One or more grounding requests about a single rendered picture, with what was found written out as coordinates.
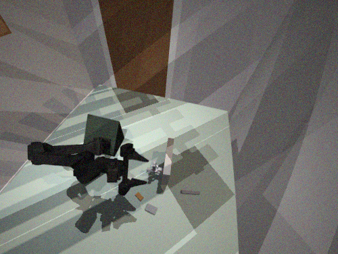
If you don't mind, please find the small orange-brown block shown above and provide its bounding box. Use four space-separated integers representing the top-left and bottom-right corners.
135 192 143 201

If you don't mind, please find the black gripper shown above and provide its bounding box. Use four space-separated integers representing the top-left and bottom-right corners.
107 143 149 196

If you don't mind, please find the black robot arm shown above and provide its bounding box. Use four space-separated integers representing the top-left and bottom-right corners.
28 137 121 184

